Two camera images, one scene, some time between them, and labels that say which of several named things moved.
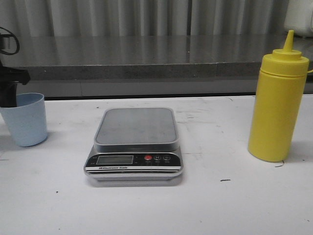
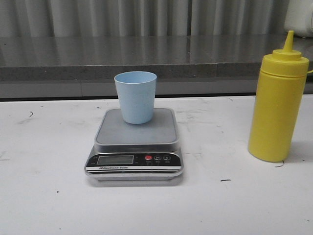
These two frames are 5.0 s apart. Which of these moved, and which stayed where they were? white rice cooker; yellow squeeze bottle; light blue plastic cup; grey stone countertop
Moved: light blue plastic cup
Stayed: yellow squeeze bottle; white rice cooker; grey stone countertop
